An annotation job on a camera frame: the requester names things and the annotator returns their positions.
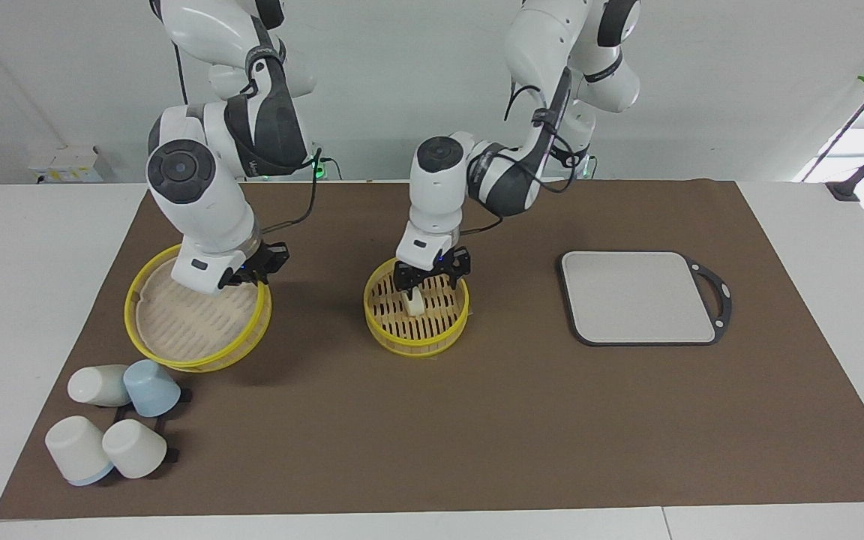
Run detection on yellow steamer lid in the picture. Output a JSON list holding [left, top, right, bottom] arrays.
[[124, 244, 274, 374]]

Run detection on yellow steamer basket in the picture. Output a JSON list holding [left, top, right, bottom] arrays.
[[363, 257, 471, 359]]

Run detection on light blue cup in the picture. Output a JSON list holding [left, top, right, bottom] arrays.
[[123, 359, 182, 418]]

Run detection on brown table mat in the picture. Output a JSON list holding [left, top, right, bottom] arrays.
[[0, 180, 864, 520]]

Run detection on grey cutting board black rim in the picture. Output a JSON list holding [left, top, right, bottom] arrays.
[[558, 250, 733, 347]]

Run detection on white cup lying sideways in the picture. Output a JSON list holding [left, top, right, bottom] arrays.
[[67, 364, 131, 407]]

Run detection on plain white cup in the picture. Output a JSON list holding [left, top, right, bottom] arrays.
[[101, 418, 168, 479]]

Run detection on white box yellow label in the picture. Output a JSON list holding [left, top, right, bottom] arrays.
[[27, 145, 104, 183]]

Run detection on white cup blue rim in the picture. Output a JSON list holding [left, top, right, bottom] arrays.
[[45, 415, 115, 487]]

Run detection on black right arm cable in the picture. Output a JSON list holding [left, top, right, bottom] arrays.
[[261, 148, 322, 235]]

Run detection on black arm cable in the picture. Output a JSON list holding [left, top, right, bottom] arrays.
[[462, 82, 590, 235], [261, 148, 322, 235]]

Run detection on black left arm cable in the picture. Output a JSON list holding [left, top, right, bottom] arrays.
[[462, 82, 590, 235]]

